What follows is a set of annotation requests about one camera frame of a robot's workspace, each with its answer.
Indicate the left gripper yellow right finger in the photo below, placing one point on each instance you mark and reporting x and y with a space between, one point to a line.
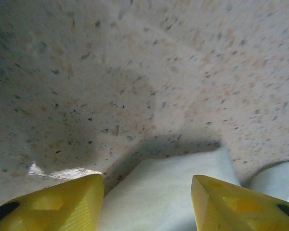
236 207

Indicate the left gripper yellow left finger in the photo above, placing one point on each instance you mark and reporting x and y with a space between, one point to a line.
62 207

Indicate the white t-shirt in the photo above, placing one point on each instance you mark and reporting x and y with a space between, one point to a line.
154 192

